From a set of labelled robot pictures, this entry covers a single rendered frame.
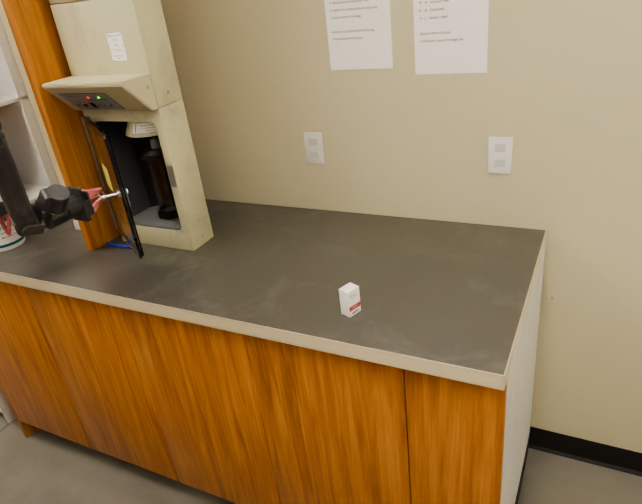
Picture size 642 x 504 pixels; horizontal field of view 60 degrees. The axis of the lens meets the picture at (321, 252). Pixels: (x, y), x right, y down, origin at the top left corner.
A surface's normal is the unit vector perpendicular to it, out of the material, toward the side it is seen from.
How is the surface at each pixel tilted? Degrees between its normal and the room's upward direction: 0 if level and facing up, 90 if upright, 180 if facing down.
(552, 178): 90
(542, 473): 0
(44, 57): 90
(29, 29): 90
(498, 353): 1
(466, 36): 90
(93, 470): 0
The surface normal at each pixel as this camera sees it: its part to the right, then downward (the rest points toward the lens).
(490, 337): -0.11, -0.88
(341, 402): -0.44, 0.46
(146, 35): 0.89, 0.11
